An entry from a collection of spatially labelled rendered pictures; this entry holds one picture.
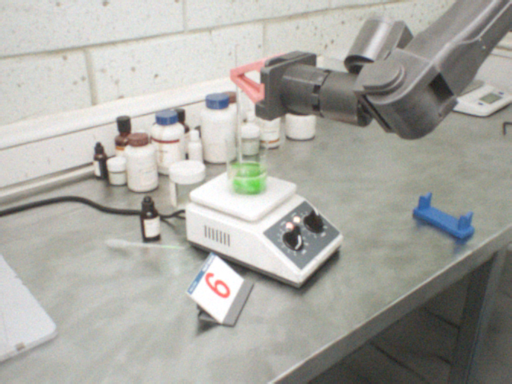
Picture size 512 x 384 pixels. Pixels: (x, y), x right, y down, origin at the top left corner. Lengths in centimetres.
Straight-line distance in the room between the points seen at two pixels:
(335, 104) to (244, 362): 31
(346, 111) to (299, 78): 7
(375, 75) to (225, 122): 55
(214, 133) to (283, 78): 44
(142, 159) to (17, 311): 36
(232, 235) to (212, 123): 36
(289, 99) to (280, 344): 29
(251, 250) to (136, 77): 54
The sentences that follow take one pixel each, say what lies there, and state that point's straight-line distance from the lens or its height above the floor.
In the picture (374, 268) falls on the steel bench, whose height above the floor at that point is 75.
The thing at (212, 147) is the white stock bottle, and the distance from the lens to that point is 110.
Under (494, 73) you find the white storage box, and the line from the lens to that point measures 170.
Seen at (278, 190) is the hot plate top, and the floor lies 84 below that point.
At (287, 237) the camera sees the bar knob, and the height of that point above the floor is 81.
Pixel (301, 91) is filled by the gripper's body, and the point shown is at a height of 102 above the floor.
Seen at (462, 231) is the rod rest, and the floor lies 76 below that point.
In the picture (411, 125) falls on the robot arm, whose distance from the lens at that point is 59.
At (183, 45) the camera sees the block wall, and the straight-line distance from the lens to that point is 121.
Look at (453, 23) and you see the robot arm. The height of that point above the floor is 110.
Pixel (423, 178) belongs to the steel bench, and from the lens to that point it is 109.
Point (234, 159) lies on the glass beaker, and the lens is 76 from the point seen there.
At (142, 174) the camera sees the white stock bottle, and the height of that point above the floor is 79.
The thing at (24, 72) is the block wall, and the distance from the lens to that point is 107.
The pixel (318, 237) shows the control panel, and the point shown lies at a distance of 79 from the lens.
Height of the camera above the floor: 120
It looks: 27 degrees down
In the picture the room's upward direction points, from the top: straight up
